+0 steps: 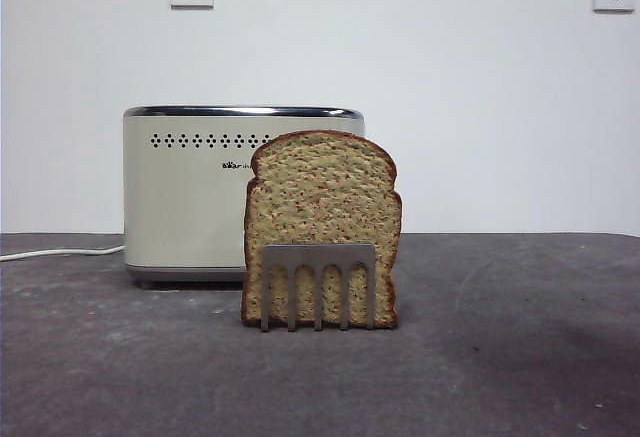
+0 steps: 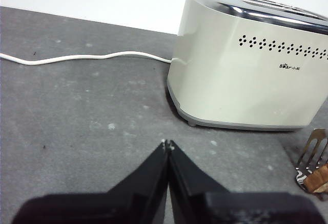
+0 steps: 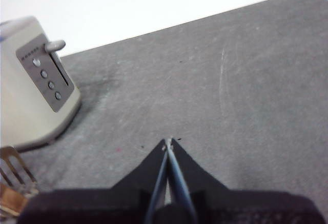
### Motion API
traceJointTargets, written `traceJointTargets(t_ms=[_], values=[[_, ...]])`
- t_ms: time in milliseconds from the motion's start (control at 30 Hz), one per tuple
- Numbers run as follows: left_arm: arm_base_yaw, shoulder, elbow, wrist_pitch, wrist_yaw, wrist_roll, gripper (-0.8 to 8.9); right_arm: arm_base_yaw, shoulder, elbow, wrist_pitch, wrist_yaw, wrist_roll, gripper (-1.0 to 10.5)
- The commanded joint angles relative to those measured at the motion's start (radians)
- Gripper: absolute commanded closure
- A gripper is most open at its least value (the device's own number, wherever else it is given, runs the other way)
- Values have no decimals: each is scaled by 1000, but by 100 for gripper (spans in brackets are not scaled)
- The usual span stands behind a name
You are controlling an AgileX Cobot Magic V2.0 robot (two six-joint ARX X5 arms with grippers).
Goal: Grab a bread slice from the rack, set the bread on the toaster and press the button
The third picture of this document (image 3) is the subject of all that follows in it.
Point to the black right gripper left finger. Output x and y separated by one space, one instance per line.
102 206

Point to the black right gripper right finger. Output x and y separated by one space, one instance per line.
243 206

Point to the brown bread slice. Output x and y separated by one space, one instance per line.
11 195

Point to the grey toaster lever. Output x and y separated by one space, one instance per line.
55 45

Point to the silver metal toast rack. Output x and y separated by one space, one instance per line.
15 157

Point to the cream toaster with chrome top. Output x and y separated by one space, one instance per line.
25 111

